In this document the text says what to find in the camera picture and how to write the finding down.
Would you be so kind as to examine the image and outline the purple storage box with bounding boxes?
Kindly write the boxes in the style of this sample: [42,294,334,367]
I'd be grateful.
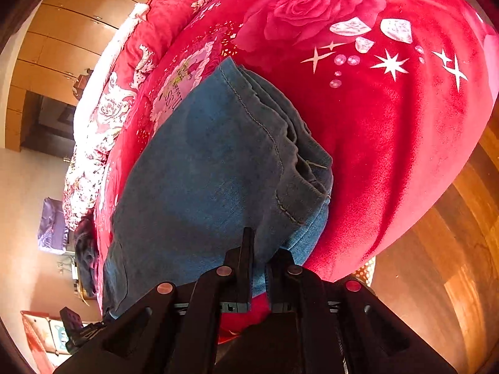
[38,197,69,256]

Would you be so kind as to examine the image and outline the red rose print blanket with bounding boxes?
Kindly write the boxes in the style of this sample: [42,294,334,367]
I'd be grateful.
[94,0,499,345]

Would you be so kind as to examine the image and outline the wooden wardrobe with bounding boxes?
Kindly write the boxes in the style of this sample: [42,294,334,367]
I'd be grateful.
[4,0,172,152]

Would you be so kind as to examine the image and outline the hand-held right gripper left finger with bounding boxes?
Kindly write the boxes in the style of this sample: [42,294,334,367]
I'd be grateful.
[55,228,256,374]

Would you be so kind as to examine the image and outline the polka dot cloth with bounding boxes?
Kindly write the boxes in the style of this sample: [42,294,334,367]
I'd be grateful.
[351,257,377,287]

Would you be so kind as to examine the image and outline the dark cloth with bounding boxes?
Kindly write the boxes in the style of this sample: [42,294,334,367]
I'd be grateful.
[74,210,102,299]

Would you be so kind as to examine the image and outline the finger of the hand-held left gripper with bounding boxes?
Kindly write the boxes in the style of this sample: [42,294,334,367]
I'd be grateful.
[59,307,83,333]

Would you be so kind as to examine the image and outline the blue denim pants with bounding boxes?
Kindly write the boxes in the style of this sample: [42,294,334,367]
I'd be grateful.
[102,58,334,318]

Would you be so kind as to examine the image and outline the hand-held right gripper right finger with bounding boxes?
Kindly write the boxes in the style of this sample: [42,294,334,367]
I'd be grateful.
[265,248,458,374]

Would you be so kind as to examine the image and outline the floral quilt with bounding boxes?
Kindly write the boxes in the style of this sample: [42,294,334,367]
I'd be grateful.
[62,0,250,230]

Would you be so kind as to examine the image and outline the white fleece blanket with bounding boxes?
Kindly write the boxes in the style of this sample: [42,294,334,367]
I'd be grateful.
[73,3,151,141]

